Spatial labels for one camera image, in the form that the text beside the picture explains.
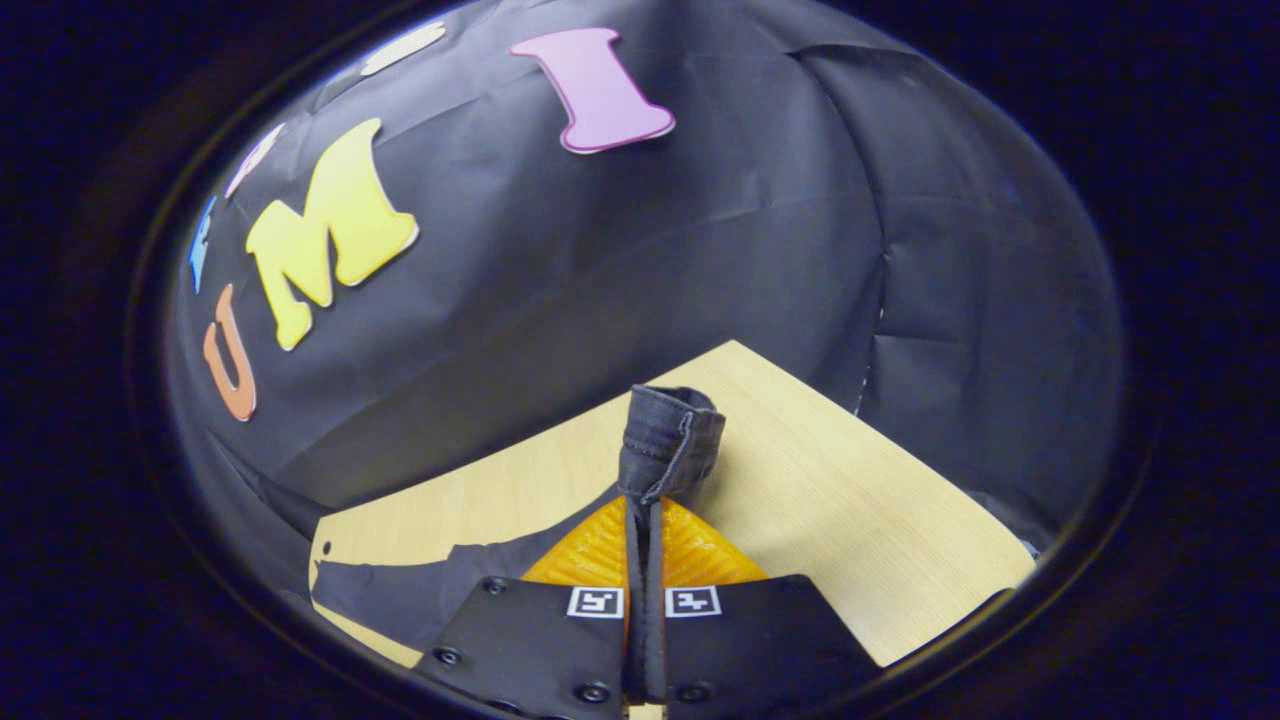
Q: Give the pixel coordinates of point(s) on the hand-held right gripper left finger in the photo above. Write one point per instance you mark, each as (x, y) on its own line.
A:
(634, 640)

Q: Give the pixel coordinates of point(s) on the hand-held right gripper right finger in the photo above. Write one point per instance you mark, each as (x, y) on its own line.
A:
(660, 640)

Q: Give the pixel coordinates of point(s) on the dark grey jeans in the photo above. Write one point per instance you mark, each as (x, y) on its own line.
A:
(670, 440)

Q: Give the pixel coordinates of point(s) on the black backdrop cloth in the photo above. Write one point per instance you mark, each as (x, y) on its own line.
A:
(650, 250)

